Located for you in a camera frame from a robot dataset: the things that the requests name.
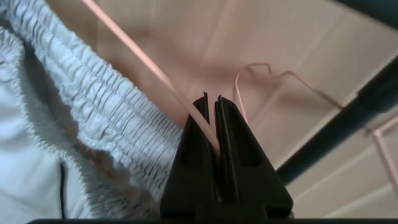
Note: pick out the pale grey shorts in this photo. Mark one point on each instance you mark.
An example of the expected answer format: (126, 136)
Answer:
(77, 109)

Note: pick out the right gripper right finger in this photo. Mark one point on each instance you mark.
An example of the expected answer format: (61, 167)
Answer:
(255, 193)

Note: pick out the pink clothes hanger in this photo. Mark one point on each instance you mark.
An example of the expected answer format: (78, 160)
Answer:
(383, 152)
(146, 59)

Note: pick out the beige curtain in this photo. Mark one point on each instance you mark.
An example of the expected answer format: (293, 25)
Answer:
(202, 40)

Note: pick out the black clothes rack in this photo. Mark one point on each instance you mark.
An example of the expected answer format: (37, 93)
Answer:
(342, 124)

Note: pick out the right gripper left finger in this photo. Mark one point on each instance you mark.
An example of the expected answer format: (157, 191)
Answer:
(189, 186)

